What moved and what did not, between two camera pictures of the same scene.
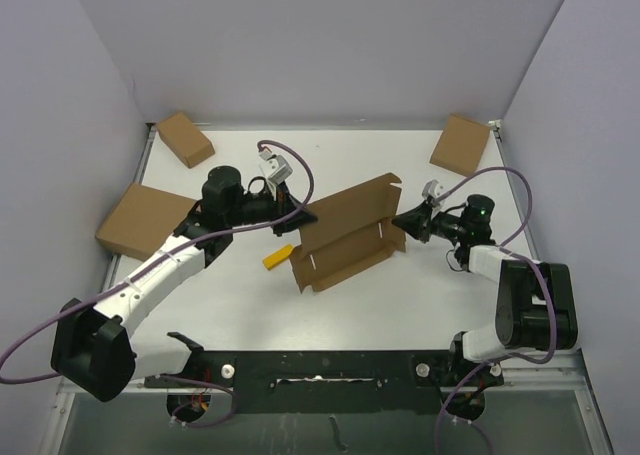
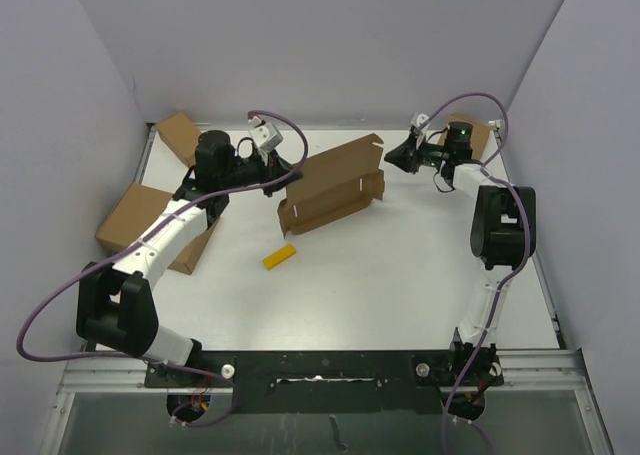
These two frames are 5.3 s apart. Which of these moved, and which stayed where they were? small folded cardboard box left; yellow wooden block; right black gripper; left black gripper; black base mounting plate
Moved: left black gripper; right black gripper
Stayed: yellow wooden block; black base mounting plate; small folded cardboard box left
